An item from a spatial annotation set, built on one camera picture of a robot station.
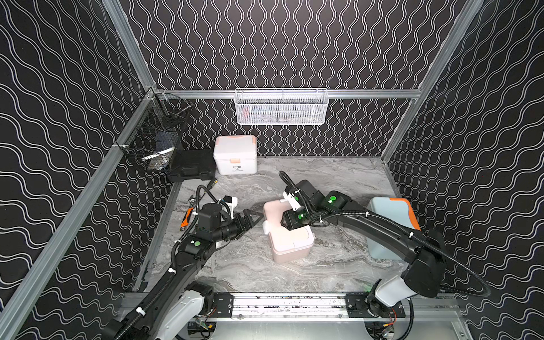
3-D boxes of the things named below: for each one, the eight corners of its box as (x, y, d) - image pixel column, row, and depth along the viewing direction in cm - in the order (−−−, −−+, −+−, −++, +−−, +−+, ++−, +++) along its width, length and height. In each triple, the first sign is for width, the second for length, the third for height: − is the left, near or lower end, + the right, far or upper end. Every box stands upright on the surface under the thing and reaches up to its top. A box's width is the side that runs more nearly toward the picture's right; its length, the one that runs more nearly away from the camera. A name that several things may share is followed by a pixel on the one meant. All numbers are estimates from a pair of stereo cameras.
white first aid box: (216, 176, 114) (210, 156, 103) (221, 153, 125) (216, 133, 114) (256, 176, 114) (254, 157, 103) (257, 153, 125) (256, 133, 114)
